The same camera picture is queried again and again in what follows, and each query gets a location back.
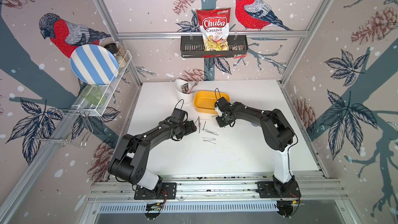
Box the yellow plastic storage box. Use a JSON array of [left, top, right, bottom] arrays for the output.
[[194, 90, 230, 115]]

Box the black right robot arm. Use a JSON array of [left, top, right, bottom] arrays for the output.
[[214, 97, 295, 196]]

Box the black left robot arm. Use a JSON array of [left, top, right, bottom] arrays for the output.
[[108, 108, 197, 195]]

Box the white utensil holder cup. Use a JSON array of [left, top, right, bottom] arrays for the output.
[[175, 79, 199, 104]]

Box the red cassava chips bag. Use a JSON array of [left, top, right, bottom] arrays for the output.
[[197, 8, 231, 51]]

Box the light spice jar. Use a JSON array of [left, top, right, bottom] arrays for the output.
[[117, 43, 130, 63]]

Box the green glass cup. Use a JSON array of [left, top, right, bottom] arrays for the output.
[[80, 85, 106, 106]]

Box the dark lid spice jar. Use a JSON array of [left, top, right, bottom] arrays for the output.
[[104, 43, 123, 65]]

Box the blue white striped plate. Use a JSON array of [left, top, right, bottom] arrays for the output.
[[70, 44, 119, 86]]

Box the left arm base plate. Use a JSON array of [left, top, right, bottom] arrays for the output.
[[134, 178, 177, 200]]

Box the black wire wall basket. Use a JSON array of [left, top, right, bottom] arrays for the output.
[[180, 35, 248, 58]]

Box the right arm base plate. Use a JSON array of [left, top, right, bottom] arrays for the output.
[[256, 176, 302, 199]]

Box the clear wire wall shelf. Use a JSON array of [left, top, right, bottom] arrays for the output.
[[62, 45, 132, 117]]

